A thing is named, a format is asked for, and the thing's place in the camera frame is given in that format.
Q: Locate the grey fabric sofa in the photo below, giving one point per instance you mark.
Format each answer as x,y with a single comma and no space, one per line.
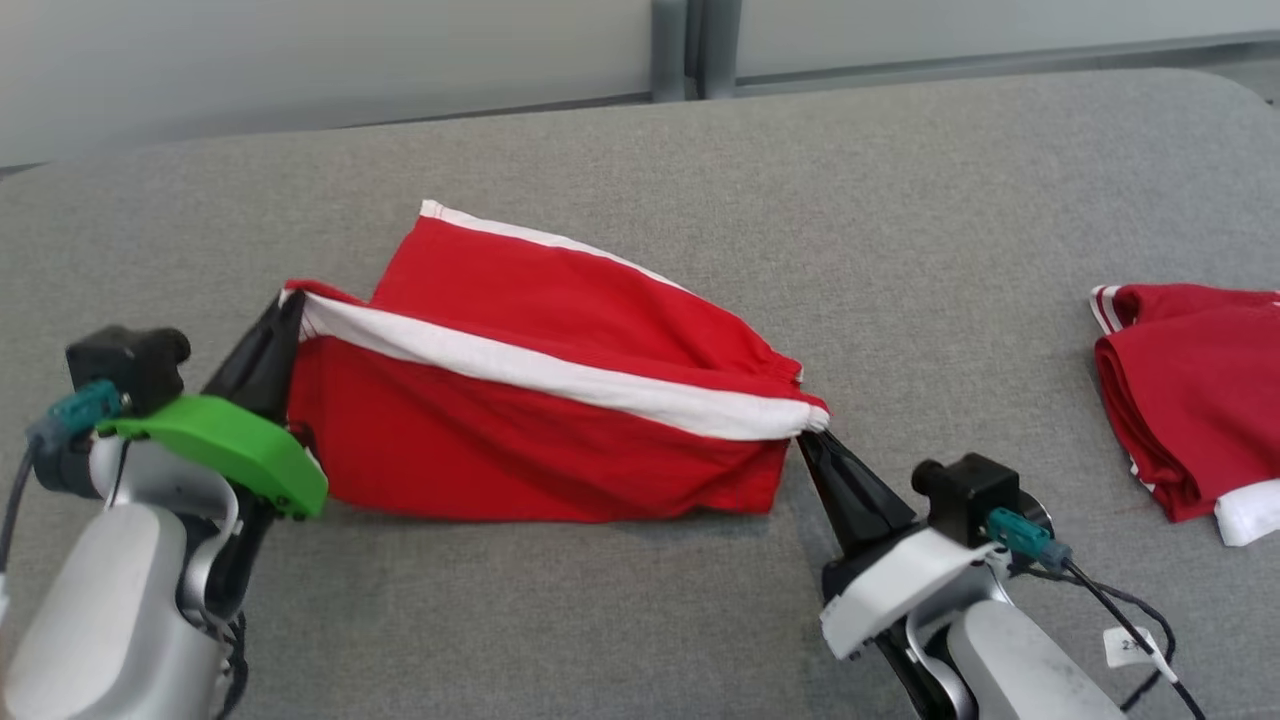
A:
640,620

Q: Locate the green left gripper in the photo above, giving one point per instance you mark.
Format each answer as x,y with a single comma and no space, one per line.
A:
230,440

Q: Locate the grey round partition post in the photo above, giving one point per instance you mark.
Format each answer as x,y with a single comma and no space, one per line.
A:
720,45
670,50

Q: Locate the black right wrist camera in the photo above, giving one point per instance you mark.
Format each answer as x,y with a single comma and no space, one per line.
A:
965,495

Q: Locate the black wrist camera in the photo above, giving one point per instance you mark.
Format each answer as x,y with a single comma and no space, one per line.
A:
965,495
125,365

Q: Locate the red shorts with white trim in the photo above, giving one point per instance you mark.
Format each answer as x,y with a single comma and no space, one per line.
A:
500,450

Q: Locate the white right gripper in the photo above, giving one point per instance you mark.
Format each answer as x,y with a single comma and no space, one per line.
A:
890,590

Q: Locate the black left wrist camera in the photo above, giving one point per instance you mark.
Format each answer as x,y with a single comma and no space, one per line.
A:
125,365

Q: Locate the red and white t-shirt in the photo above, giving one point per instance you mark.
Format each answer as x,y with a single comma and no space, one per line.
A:
1190,400

